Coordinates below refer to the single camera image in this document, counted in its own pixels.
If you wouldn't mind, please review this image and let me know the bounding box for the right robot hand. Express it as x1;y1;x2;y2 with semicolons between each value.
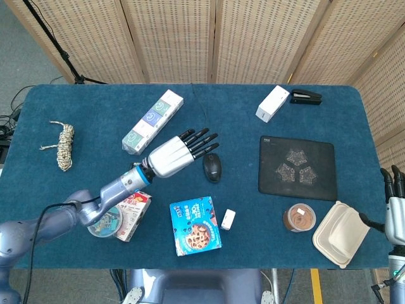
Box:
358;164;405;244

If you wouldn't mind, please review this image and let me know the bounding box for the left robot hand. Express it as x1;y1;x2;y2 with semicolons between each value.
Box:
147;127;220;179

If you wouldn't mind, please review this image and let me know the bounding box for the black computer mouse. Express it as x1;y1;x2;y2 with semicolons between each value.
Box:
202;152;222;184

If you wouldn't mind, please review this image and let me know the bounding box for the thin black cable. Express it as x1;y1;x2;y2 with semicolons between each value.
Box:
190;82;212;155

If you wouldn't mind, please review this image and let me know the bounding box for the black mouse pad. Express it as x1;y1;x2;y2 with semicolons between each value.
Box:
258;135;339;202

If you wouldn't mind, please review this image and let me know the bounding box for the wrapped tissue multipack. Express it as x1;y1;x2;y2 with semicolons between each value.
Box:
121;89;185;156

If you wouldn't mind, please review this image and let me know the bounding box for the beige takeaway food container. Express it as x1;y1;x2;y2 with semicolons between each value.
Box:
312;200;371;270

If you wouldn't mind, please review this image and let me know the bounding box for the red white biscuit box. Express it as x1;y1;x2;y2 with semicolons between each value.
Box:
113;189;153;243

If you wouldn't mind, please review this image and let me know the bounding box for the blue chocolate cookie box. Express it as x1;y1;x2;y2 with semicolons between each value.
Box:
169;196;223;257

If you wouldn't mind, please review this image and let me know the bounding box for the blue table cloth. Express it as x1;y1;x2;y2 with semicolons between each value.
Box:
0;83;393;270

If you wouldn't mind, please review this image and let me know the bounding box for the small white box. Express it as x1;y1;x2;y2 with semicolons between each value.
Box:
220;208;236;231

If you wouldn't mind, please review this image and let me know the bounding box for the clear jar of binder clips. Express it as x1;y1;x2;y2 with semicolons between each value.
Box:
86;204;124;238

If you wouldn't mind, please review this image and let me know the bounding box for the round brown lidded container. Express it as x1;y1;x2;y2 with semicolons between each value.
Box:
282;203;317;233

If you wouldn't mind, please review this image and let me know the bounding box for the white rectangular carton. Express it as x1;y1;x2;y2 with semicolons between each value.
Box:
255;85;291;124

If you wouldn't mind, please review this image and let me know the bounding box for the woven folding screen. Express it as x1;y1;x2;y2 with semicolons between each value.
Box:
3;0;405;178

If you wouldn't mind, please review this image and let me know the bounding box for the grey robot torso base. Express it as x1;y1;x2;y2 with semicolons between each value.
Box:
121;268;276;304

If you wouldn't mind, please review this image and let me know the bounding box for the black stapler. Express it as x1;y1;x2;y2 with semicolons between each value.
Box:
289;89;323;106

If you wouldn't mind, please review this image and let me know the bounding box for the black tripod stand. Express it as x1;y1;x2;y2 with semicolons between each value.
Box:
22;0;108;85

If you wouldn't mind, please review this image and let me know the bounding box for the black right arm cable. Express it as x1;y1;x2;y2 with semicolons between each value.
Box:
370;262;405;293

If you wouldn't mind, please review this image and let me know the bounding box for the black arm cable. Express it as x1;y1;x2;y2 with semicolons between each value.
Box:
21;202;102;304
370;262;405;293

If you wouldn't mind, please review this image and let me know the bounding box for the coiled beige rope bundle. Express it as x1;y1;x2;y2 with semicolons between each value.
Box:
39;120;75;172

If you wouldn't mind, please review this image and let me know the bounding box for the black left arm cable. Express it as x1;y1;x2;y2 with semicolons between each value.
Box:
21;202;102;304

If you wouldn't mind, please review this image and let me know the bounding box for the black power adapter with cables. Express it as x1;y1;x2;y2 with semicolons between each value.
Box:
0;85;35;142

